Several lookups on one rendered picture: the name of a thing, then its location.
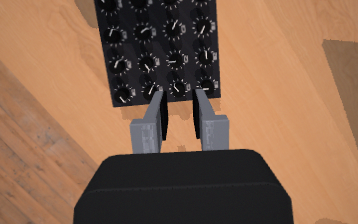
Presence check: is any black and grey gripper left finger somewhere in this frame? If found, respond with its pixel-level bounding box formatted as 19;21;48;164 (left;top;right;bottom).
129;91;169;154

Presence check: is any black knob box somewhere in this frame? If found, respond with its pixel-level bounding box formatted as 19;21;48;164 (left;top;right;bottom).
94;0;221;108

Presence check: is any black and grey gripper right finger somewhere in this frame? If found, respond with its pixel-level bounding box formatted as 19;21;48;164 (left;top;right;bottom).
192;89;229;151

